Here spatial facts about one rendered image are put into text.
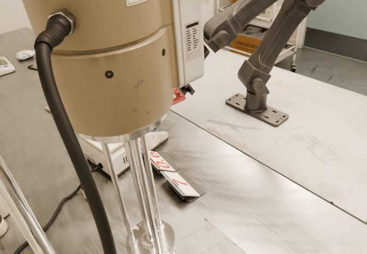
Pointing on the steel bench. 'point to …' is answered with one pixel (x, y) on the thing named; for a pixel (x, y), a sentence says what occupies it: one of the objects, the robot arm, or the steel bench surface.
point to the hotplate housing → (158, 137)
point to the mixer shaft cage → (158, 241)
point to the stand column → (22, 212)
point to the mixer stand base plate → (201, 236)
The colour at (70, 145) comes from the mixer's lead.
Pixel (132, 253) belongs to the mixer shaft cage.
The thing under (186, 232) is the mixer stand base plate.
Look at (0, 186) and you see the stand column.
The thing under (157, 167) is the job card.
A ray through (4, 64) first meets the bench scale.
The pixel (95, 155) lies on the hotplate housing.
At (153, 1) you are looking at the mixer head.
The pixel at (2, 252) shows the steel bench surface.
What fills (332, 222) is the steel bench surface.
